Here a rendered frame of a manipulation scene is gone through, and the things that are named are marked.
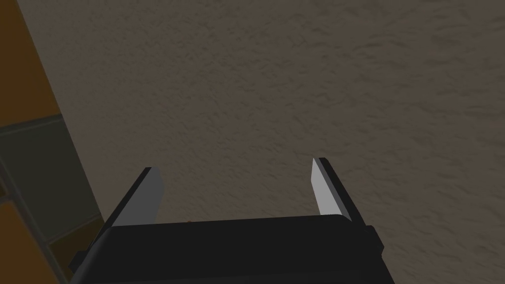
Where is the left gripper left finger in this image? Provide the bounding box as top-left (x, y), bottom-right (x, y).
top-left (103, 166), bottom-right (165, 229)

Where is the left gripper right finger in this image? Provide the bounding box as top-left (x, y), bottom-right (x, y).
top-left (311, 157), bottom-right (367, 227)

